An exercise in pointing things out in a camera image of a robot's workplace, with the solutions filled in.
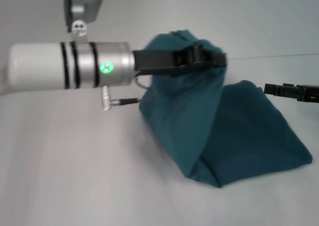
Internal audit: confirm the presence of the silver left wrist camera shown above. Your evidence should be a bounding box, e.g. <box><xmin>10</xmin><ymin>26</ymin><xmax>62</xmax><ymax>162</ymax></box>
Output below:
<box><xmin>64</xmin><ymin>0</ymin><xmax>105</xmax><ymax>44</ymax></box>

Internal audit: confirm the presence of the teal T-shirt with pink print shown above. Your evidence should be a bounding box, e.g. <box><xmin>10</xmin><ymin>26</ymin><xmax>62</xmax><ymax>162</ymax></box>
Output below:
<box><xmin>138</xmin><ymin>29</ymin><xmax>314</xmax><ymax>188</ymax></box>

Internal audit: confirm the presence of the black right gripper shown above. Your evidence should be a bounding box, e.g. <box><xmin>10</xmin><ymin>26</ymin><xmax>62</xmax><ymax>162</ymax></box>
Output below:
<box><xmin>263</xmin><ymin>82</ymin><xmax>319</xmax><ymax>103</ymax></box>

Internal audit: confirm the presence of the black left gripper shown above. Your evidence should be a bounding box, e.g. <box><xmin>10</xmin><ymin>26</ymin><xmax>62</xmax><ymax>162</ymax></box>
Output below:
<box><xmin>132</xmin><ymin>45</ymin><xmax>228</xmax><ymax>78</ymax></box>

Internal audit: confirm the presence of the left arm cable with plug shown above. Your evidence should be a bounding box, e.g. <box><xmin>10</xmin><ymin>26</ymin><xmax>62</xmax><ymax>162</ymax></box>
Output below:
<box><xmin>100</xmin><ymin>78</ymin><xmax>151</xmax><ymax>112</ymax></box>

